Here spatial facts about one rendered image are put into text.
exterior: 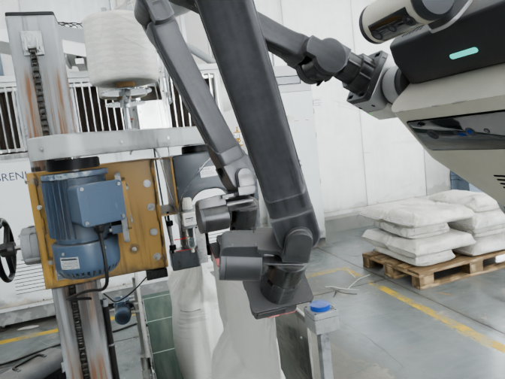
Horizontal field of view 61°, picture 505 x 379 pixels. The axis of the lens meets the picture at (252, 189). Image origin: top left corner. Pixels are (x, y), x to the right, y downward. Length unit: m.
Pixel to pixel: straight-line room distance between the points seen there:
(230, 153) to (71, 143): 0.36
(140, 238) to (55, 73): 0.50
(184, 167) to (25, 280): 3.05
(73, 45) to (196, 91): 2.87
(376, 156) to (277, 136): 5.81
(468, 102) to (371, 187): 5.51
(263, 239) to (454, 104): 0.41
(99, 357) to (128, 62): 0.84
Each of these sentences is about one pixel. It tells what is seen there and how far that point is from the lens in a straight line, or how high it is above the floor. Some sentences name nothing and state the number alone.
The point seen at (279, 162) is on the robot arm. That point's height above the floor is 1.33.
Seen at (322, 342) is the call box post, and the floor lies 0.74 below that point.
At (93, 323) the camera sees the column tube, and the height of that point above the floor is 0.89.
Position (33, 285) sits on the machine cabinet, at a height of 0.36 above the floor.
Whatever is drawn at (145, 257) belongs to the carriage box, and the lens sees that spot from 1.27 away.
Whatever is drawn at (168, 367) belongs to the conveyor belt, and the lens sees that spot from 2.16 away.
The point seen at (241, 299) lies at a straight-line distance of 0.91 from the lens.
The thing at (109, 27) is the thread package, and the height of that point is 1.64.
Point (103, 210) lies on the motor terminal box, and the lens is 0.99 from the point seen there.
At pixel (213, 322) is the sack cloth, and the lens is 1.64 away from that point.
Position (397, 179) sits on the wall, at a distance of 6.50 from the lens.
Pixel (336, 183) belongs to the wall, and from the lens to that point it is 5.98.
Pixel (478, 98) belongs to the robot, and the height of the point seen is 1.38.
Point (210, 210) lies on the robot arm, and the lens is 0.86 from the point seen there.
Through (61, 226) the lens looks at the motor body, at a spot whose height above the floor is 1.21.
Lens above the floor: 1.36
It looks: 6 degrees down
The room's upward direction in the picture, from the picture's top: 6 degrees counter-clockwise
